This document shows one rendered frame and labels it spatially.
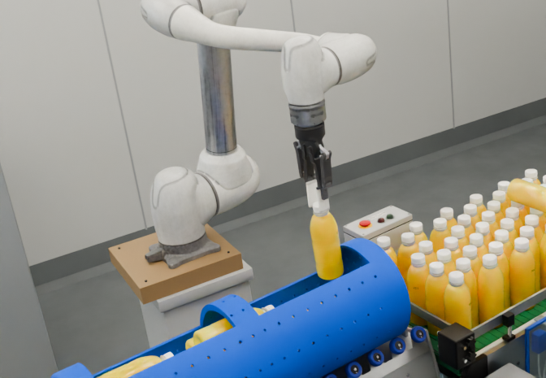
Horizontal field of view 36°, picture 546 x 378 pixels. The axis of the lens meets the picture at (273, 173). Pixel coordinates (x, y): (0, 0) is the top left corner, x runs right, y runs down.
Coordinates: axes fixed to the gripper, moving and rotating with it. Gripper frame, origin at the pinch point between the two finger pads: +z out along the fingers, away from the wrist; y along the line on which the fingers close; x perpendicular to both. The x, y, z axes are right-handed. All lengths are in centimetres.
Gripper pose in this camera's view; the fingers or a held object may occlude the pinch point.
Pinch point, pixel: (318, 196)
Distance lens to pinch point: 214.7
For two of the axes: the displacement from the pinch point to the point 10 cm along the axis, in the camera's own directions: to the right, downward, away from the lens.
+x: 8.3, -3.1, 4.7
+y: 5.5, 2.6, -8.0
